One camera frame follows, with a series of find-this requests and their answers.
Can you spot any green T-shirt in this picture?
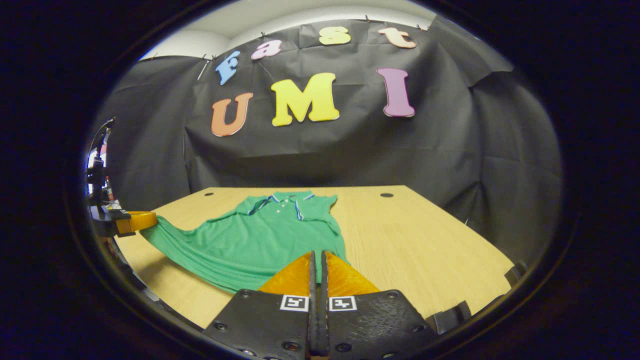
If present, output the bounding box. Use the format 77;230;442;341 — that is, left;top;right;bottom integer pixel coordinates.
139;190;351;294

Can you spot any dark equipment stand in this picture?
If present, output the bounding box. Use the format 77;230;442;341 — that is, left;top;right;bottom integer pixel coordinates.
86;117;117;203

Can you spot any black backdrop cloth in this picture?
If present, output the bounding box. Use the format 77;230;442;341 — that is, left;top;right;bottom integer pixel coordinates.
92;15;565;267

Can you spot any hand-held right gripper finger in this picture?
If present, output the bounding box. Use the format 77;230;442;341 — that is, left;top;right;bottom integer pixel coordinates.
319;250;441;360
202;250;319;360

